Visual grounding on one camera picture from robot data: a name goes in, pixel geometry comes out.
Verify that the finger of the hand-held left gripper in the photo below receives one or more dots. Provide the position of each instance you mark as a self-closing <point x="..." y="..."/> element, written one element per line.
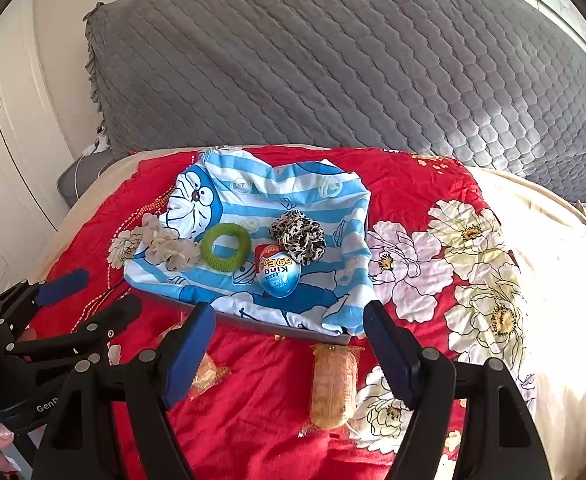
<point x="108" y="322"/>
<point x="63" y="285"/>

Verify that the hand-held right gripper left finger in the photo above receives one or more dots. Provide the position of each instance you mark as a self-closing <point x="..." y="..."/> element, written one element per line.
<point x="188" y="355"/>

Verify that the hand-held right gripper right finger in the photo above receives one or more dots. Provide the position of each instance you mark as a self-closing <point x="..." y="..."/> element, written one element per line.
<point x="390" y="360"/>

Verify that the beige sheer scrunchie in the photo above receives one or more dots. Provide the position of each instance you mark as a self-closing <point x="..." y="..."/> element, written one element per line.
<point x="170" y="247"/>

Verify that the red blue toy egg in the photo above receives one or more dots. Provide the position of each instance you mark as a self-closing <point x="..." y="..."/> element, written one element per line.
<point x="278" y="275"/>

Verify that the leopard print scrunchie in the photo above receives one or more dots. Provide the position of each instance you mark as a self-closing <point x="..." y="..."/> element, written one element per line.
<point x="298" y="247"/>

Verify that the small yellow snack packet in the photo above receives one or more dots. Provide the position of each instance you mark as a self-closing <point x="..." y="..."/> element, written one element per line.
<point x="208" y="375"/>

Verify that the wrapped snack cake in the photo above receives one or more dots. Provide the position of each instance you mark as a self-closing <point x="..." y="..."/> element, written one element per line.
<point x="330" y="385"/>

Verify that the red floral blanket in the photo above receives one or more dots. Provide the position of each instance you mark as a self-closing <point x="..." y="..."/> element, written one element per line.
<point x="253" y="430"/>

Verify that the grey bedside stool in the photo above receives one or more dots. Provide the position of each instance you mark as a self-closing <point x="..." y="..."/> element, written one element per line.
<point x="85" y="185"/>

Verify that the white wardrobe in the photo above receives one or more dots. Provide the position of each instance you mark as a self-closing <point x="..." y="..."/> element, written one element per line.
<point x="18" y="135"/>

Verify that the blue striped cartoon cloth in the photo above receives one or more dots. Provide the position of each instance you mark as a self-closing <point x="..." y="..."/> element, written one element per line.
<point x="293" y="190"/>

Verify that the grey quilted headboard cover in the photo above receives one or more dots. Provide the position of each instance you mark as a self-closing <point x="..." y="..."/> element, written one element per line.
<point x="323" y="60"/>

